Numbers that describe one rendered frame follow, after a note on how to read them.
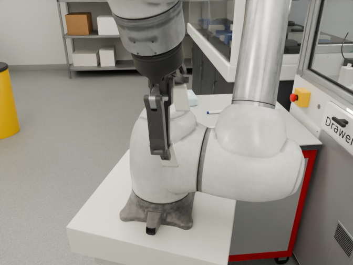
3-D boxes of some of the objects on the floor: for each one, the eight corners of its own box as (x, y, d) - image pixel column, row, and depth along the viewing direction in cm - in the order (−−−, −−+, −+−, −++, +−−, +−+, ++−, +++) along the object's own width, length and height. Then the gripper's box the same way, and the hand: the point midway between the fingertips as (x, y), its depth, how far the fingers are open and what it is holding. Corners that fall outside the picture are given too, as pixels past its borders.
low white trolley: (181, 279, 155) (182, 150, 121) (170, 200, 210) (169, 95, 176) (291, 270, 161) (322, 143, 126) (253, 195, 216) (268, 92, 181)
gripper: (149, -3, 51) (170, 91, 68) (101, 102, 36) (143, 192, 52) (193, -6, 50) (204, 91, 66) (162, 103, 34) (186, 195, 51)
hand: (176, 132), depth 58 cm, fingers open, 13 cm apart
